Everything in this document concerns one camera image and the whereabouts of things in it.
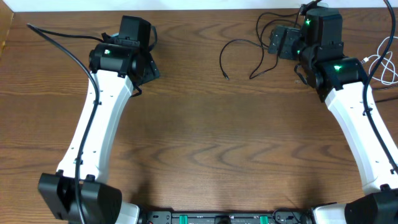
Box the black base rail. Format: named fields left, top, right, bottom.
left=139, top=208, right=314, bottom=224

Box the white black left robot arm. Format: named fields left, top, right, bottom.
left=38, top=16, right=160, bottom=223

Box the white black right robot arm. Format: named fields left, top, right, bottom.
left=269, top=1, right=397, bottom=224

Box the wooden side panel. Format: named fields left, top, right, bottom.
left=0, top=0, right=14, bottom=55

